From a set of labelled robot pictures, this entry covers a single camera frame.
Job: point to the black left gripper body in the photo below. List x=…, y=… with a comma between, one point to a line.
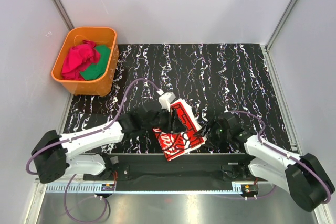
x=163, y=122

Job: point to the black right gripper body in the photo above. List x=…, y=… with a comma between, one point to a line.
x=217, y=135

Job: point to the white Coca-Cola t-shirt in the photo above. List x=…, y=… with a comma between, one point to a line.
x=185, y=138

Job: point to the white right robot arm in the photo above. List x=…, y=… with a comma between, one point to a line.
x=301, y=176

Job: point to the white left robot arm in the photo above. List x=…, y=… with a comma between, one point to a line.
x=58, y=155

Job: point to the black marbled table mat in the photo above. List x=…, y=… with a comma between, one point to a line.
x=212, y=78

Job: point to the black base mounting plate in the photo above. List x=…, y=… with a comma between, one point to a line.
x=226, y=167

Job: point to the right electronics board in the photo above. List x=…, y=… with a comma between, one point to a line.
x=250, y=190

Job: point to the electronics board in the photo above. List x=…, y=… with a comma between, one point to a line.
x=108, y=187
x=250, y=190

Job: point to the green t-shirt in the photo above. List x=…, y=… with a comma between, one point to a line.
x=96, y=70

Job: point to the orange plastic basket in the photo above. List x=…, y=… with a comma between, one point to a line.
x=101, y=36

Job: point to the left electronics board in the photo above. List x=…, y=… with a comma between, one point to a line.
x=108, y=187

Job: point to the red t-shirt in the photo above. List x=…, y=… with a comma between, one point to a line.
x=78, y=59

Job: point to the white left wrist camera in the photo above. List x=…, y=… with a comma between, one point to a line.
x=166, y=100

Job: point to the white slotted cable duct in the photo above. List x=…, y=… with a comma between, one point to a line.
x=122, y=188

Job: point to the aluminium frame rail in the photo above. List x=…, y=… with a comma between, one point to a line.
x=97, y=167

